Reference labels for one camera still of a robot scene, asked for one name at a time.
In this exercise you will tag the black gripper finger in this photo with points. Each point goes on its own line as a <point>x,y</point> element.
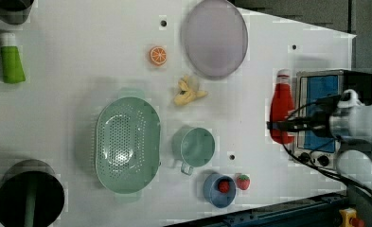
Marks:
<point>299,119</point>
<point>287,126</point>

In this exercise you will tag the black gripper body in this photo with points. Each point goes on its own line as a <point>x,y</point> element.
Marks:
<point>318,114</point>

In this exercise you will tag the red felt ketchup bottle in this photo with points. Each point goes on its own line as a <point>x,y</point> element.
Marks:
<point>281,105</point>

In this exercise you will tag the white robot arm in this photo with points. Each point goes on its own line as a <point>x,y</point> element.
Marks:
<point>342,117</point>

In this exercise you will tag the toaster oven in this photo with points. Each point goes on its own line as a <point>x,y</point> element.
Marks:
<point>311,86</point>

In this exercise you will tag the strawberry toy on table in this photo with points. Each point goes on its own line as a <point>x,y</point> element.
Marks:
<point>243,182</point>

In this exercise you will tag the strawberry toy in cup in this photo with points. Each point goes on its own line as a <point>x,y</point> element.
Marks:
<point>224,186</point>

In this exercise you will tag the blue cup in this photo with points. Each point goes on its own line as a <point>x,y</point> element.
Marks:
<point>212,193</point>

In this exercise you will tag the yellow banana peel toy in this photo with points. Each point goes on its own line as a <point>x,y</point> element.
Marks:
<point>189,91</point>

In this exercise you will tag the yellow red emergency button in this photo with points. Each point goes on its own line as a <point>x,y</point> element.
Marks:
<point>350,219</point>

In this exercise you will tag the purple round plate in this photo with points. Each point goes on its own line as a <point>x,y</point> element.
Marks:
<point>215,38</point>

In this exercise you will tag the orange slice toy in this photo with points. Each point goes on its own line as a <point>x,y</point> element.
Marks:
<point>158,55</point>

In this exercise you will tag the black pot with utensil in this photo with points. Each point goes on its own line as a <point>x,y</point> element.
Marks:
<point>30,195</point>

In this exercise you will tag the green squeeze tube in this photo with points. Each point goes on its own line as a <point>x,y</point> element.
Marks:
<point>12,67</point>

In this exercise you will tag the dark container at corner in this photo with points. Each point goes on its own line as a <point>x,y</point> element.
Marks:
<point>15,12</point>

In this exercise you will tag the green cup with handle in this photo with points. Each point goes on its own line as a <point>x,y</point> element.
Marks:
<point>194,147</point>

